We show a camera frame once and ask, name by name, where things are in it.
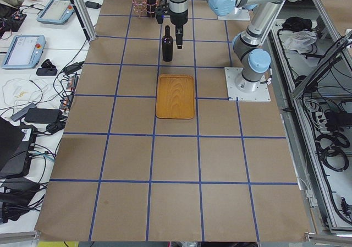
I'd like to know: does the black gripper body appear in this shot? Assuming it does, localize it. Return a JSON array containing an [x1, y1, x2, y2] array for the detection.
[[169, 9, 188, 27]]

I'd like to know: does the dark wine bottle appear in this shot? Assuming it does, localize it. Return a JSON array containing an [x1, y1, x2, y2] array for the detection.
[[162, 25, 173, 62], [146, 0, 157, 18]]

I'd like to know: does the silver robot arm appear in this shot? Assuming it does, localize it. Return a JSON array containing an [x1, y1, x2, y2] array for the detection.
[[168, 0, 300, 93]]

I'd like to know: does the dark wine bottle in basket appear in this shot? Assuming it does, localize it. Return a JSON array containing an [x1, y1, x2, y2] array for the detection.
[[146, 0, 157, 18]]

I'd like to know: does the wooden serving tray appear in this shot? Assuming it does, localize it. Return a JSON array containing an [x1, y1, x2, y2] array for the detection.
[[156, 74, 195, 119]]

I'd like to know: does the black power adapter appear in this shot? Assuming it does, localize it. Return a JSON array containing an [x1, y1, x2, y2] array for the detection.
[[85, 1, 101, 9]]

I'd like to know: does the far teach pendant tablet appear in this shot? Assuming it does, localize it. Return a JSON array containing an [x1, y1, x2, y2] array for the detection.
[[37, 0, 74, 25]]

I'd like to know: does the teach pendant tablet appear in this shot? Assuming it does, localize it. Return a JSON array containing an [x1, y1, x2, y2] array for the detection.
[[37, 0, 74, 25], [2, 35, 46, 70]]

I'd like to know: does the near teach pendant tablet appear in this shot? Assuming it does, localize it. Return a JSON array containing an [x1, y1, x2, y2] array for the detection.
[[2, 35, 46, 70]]

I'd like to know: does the black power brick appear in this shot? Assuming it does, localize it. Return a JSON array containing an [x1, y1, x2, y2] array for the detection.
[[24, 108, 62, 124]]

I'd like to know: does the black laptop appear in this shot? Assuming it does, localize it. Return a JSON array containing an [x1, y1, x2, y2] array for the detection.
[[1, 118, 37, 179]]

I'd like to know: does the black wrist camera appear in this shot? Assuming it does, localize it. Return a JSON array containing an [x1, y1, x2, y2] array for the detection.
[[155, 0, 169, 25]]

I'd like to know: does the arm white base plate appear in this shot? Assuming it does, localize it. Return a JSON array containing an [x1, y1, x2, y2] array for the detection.
[[224, 67, 271, 102], [217, 8, 250, 21]]

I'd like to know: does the aluminium frame post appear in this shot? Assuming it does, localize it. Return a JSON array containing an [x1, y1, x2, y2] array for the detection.
[[70, 0, 96, 42]]

